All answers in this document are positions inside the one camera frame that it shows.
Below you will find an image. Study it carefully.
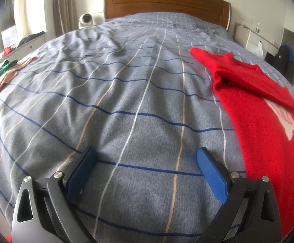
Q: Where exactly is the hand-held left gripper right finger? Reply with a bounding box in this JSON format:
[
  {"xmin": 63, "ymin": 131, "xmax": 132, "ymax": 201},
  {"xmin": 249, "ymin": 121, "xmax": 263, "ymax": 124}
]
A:
[{"xmin": 197, "ymin": 147, "xmax": 281, "ymax": 243}]

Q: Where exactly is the white plastic bag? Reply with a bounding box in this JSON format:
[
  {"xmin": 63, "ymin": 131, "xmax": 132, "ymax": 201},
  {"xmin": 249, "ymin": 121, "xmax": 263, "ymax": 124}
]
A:
[{"xmin": 253, "ymin": 40, "xmax": 264, "ymax": 58}]

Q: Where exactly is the white drawer cabinet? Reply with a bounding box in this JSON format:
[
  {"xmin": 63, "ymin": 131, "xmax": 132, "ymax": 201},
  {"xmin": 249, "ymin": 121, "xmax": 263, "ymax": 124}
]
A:
[{"xmin": 0, "ymin": 32, "xmax": 47, "ymax": 69}]

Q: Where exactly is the red knit sweater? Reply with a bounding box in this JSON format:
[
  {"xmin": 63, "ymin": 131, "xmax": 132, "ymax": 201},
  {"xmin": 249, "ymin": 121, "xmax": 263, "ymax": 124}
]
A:
[{"xmin": 190, "ymin": 47, "xmax": 294, "ymax": 241}]

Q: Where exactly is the black and blue backpack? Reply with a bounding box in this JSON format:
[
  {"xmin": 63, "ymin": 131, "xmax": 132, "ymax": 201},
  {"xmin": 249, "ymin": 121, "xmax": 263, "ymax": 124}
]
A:
[{"xmin": 265, "ymin": 43, "xmax": 294, "ymax": 84}]

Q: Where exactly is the tan garment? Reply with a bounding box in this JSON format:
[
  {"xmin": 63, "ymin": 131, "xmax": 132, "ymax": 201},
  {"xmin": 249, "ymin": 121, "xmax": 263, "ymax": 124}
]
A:
[{"xmin": 0, "ymin": 57, "xmax": 37, "ymax": 112}]

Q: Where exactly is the dark green cloth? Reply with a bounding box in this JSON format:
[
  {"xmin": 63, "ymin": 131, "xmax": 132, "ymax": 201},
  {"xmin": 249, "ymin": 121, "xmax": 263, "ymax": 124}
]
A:
[{"xmin": 17, "ymin": 31, "xmax": 46, "ymax": 46}]

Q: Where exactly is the white bedside desk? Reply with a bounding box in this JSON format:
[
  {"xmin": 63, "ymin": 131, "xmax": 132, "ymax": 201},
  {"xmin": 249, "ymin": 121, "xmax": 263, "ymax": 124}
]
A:
[{"xmin": 234, "ymin": 22, "xmax": 281, "ymax": 56}]

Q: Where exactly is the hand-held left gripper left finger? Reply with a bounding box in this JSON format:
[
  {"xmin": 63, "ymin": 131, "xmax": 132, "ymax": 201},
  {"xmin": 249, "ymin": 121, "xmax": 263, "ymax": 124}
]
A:
[{"xmin": 11, "ymin": 146, "xmax": 97, "ymax": 243}]

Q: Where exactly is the grey checked bed blanket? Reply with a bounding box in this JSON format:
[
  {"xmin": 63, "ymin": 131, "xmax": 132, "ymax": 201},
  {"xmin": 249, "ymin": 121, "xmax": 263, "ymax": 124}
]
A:
[{"xmin": 0, "ymin": 12, "xmax": 294, "ymax": 243}]

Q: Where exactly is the beige curtain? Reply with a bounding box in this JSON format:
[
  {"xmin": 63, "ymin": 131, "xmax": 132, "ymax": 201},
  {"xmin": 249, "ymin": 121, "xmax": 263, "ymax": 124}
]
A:
[{"xmin": 53, "ymin": 0, "xmax": 77, "ymax": 36}]

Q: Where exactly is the wooden headboard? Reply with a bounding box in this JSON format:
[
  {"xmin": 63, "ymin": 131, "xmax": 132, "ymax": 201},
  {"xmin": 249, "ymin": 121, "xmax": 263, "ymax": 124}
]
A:
[{"xmin": 104, "ymin": 0, "xmax": 232, "ymax": 32}]

